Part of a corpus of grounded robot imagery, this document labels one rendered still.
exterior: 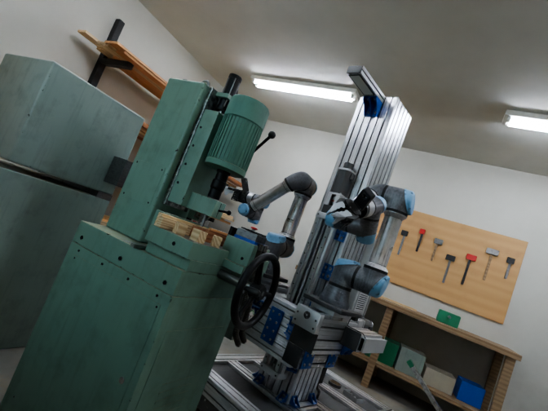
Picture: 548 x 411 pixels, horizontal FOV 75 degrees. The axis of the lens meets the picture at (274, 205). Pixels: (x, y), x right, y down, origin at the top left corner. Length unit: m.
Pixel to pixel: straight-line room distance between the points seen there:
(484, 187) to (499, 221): 0.41
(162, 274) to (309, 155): 4.03
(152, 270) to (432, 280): 3.60
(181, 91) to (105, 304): 0.91
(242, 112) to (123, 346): 0.95
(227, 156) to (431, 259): 3.39
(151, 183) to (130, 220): 0.18
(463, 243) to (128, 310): 3.79
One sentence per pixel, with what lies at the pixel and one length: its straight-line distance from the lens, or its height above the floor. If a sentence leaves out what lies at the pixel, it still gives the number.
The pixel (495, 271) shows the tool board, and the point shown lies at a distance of 4.51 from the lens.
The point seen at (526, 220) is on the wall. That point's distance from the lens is 4.67.
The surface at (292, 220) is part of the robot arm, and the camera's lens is 2.20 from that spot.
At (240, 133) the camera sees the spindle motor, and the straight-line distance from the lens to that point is 1.45.
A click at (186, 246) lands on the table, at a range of 1.23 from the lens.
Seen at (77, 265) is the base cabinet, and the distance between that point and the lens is 1.60.
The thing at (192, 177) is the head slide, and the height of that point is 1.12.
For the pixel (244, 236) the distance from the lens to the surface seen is 1.40.
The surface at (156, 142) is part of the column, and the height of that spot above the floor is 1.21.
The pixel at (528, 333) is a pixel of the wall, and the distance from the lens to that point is 4.57.
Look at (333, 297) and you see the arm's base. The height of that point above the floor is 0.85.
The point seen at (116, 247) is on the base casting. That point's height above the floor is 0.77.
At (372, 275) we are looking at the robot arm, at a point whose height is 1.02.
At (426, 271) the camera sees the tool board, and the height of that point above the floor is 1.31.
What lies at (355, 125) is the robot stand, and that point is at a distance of 2.30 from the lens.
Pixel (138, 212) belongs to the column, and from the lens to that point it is 1.58.
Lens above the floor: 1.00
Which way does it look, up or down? 5 degrees up
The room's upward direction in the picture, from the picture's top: 21 degrees clockwise
